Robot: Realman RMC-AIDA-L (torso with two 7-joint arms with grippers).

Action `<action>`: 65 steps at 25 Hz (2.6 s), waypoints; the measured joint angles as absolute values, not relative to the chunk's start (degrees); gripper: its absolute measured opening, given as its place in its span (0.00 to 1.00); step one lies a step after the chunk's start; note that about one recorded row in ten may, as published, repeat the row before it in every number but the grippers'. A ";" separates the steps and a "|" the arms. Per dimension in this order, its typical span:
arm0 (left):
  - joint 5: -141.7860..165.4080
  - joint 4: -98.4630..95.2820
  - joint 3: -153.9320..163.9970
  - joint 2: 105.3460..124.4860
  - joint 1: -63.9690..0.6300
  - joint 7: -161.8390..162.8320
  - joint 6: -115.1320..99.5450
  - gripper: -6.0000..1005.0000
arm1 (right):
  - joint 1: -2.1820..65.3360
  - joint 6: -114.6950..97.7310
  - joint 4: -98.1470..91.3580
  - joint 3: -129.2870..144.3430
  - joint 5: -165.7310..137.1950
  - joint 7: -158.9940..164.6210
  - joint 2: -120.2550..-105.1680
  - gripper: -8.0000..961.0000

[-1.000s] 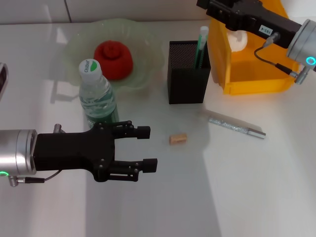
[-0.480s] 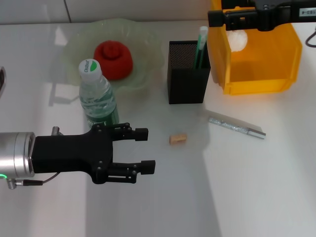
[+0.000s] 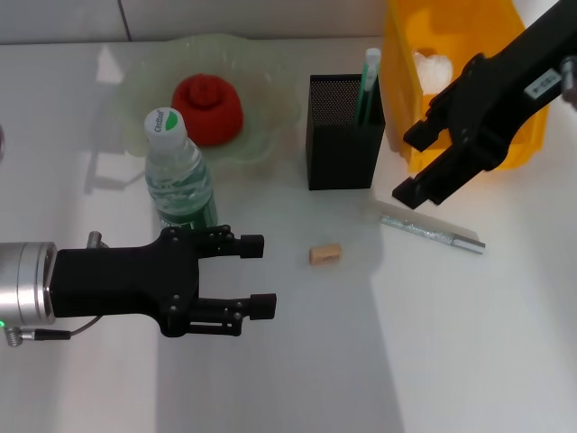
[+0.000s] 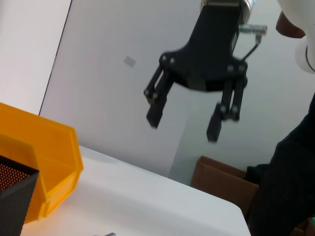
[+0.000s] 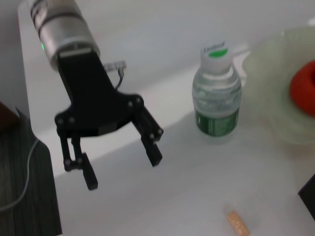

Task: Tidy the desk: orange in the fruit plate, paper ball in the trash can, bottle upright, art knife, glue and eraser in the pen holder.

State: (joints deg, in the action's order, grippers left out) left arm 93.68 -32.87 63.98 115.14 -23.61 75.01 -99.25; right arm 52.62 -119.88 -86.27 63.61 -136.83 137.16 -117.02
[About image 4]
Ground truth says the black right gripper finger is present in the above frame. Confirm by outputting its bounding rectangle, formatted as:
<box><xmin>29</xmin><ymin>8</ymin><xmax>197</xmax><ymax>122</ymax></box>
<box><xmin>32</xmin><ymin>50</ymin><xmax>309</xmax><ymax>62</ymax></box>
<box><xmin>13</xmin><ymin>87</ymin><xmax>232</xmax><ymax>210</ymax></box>
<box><xmin>143</xmin><ymin>66</ymin><xmax>174</xmax><ymax>129</ymax></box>

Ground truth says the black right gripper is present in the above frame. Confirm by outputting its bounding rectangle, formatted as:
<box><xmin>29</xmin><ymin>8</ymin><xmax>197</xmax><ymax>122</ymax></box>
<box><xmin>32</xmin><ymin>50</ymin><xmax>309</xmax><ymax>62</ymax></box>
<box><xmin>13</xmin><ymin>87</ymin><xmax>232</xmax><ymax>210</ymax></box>
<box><xmin>159</xmin><ymin>5</ymin><xmax>249</xmax><ymax>143</ymax></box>

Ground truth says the black mesh pen holder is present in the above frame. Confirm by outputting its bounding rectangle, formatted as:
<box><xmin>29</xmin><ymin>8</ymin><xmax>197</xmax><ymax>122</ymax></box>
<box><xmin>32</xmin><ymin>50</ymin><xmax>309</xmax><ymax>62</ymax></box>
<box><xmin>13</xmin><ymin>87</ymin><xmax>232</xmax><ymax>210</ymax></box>
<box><xmin>0</xmin><ymin>155</ymin><xmax>40</xmax><ymax>236</ymax></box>

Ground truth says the person's bare hand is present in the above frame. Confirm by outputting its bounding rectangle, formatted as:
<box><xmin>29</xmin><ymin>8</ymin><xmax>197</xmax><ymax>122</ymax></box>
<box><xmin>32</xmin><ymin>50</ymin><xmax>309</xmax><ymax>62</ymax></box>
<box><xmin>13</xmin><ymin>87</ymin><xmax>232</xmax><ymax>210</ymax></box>
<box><xmin>275</xmin><ymin>12</ymin><xmax>306</xmax><ymax>39</ymax></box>

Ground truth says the brown cardboard box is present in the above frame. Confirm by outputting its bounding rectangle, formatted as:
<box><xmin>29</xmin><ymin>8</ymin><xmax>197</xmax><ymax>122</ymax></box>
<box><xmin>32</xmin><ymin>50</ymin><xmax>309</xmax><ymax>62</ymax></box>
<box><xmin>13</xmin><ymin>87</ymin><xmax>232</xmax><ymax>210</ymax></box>
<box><xmin>291</xmin><ymin>218</ymin><xmax>315</xmax><ymax>236</ymax></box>
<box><xmin>191</xmin><ymin>155</ymin><xmax>259</xmax><ymax>219</ymax></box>

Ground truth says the person in dark clothing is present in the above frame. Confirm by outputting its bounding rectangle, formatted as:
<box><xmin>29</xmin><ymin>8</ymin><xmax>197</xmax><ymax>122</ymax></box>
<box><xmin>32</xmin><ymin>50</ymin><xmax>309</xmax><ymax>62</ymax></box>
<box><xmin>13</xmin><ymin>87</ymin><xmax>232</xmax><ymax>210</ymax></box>
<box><xmin>246</xmin><ymin>92</ymin><xmax>315</xmax><ymax>236</ymax></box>

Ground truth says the yellow plastic bin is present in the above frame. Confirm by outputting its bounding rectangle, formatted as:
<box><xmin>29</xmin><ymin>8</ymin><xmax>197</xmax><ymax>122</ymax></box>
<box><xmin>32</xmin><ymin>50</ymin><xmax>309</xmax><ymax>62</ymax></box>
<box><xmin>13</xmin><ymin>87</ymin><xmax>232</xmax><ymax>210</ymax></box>
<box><xmin>0</xmin><ymin>102</ymin><xmax>84</xmax><ymax>225</ymax></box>

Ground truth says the right gripper connector cable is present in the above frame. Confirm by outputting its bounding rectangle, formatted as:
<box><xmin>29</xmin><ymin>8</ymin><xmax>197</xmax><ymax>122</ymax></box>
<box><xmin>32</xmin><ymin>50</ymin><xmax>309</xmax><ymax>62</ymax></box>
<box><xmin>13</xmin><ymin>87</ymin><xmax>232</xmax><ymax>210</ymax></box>
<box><xmin>238</xmin><ymin>23</ymin><xmax>268</xmax><ymax>61</ymax></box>

